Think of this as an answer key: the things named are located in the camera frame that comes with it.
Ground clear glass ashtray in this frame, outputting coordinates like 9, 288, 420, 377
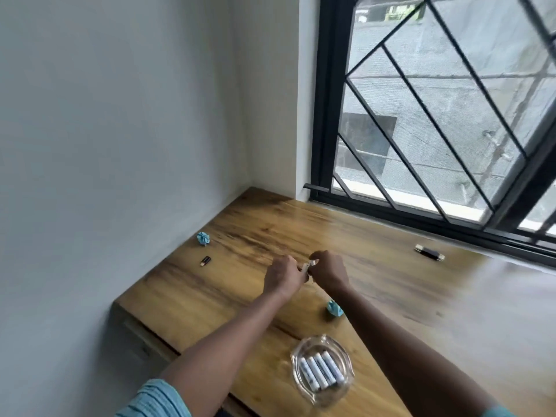
290, 335, 354, 408

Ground black metal window grille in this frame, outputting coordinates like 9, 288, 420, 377
332, 0, 556, 239

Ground teal left shirt sleeve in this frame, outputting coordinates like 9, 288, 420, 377
116, 378, 192, 417

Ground person's right forearm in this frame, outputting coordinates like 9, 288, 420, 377
323, 286, 500, 417

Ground black window frame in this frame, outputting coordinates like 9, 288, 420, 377
303, 0, 556, 270

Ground person's left hand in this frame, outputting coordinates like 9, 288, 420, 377
263, 255, 310, 300

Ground person's left forearm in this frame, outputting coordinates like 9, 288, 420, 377
160, 287, 300, 398

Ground grey concrete building outside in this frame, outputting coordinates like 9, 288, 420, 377
334, 0, 556, 233

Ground person's right hand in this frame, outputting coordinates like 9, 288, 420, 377
309, 250, 351, 296

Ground white battery blue print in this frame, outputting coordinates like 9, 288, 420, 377
307, 356, 330, 389
322, 351, 345, 382
299, 359, 320, 392
314, 353, 338, 385

